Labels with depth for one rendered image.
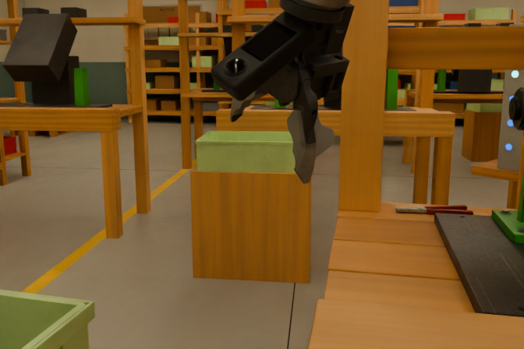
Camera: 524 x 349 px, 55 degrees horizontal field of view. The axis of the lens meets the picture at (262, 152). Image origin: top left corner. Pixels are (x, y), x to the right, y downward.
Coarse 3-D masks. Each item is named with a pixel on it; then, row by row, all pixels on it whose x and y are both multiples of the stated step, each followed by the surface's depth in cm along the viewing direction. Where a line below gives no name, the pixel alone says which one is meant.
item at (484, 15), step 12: (480, 12) 927; (492, 12) 925; (504, 12) 923; (516, 12) 915; (396, 24) 938; (408, 24) 936; (444, 24) 928; (456, 24) 926; (492, 24) 919; (408, 84) 964; (456, 84) 952; (492, 84) 945; (444, 108) 966; (456, 108) 963
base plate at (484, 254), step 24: (456, 216) 99; (480, 216) 99; (456, 240) 85; (480, 240) 85; (504, 240) 85; (456, 264) 77; (480, 264) 75; (504, 264) 75; (480, 288) 67; (504, 288) 67; (480, 312) 61; (504, 312) 60
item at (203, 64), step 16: (176, 16) 991; (192, 16) 991; (208, 16) 999; (128, 32) 1005; (128, 48) 1004; (144, 48) 1000; (160, 48) 996; (176, 48) 993; (192, 48) 989; (208, 48) 986; (128, 64) 1013; (160, 64) 1012; (192, 64) 1003; (208, 64) 997; (128, 80) 1019; (160, 80) 1020; (176, 80) 1032; (128, 96) 1025; (160, 112) 1019; (176, 112) 1015; (192, 112) 1012; (208, 112) 1008
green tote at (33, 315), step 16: (0, 304) 52; (16, 304) 51; (32, 304) 51; (48, 304) 50; (64, 304) 50; (80, 304) 50; (0, 320) 52; (16, 320) 52; (32, 320) 51; (48, 320) 51; (64, 320) 47; (80, 320) 48; (0, 336) 53; (16, 336) 52; (32, 336) 52; (48, 336) 44; (64, 336) 46; (80, 336) 49
